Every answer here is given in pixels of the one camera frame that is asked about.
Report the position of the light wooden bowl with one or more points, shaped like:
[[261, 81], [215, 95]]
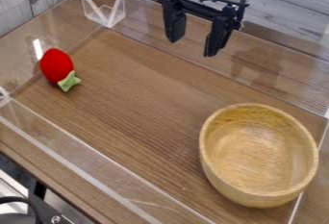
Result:
[[259, 155]]

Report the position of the black metal stand base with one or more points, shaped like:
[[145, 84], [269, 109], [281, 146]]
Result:
[[49, 214]]

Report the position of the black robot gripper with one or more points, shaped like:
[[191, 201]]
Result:
[[225, 12]]

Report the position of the clear acrylic tray wall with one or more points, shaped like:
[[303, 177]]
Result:
[[114, 144]]

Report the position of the red plush strawberry toy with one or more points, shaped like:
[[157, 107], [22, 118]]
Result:
[[58, 68]]

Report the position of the clear acrylic corner bracket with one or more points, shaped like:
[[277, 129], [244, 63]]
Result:
[[105, 15]]

